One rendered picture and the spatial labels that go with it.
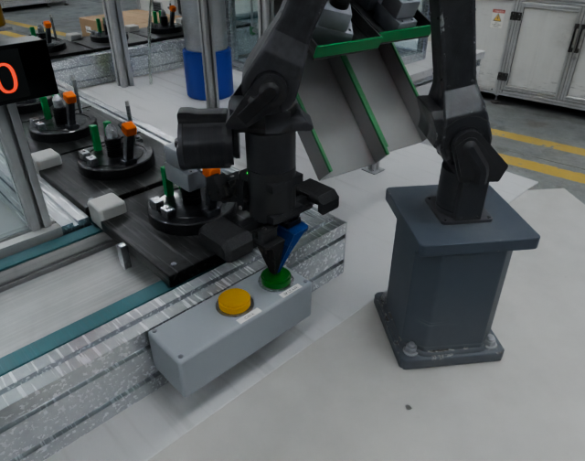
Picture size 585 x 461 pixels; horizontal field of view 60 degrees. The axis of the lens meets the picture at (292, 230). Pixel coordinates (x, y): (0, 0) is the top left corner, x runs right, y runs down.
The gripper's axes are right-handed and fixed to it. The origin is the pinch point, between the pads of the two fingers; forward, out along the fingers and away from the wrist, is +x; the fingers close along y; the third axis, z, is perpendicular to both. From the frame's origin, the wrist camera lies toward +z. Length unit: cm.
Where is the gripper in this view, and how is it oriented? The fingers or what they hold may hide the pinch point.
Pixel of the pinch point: (273, 251)
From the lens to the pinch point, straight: 65.0
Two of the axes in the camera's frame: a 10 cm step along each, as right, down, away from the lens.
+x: 0.0, 8.5, 5.3
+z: -6.9, -3.8, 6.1
